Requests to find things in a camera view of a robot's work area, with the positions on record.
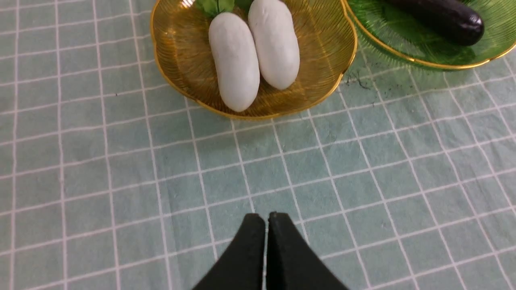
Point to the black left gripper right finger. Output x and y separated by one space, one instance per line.
290 263

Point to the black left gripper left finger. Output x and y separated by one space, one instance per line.
240 267

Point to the white radish with leaves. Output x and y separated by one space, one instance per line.
277 47
234 53

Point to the purple eggplant tan stem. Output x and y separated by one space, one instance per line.
451 19

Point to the green checkered tablecloth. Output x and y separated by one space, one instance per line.
402 179

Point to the yellow ribbed plastic plate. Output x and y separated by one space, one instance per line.
327 43

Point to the green ribbed plastic plate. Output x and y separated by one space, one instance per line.
401 36

